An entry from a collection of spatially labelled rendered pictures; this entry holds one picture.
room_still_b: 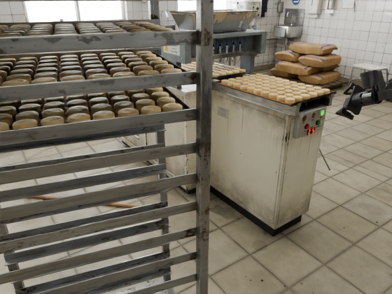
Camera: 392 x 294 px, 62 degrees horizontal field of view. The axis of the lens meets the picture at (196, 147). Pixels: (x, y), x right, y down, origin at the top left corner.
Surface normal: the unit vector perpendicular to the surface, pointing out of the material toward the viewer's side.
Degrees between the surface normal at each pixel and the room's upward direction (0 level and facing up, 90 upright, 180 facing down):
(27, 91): 90
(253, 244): 0
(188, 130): 90
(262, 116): 90
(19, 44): 90
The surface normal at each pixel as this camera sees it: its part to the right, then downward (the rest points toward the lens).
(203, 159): 0.36, 0.39
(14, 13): 0.56, 0.35
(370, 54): -0.83, 0.23
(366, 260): 0.00, -0.91
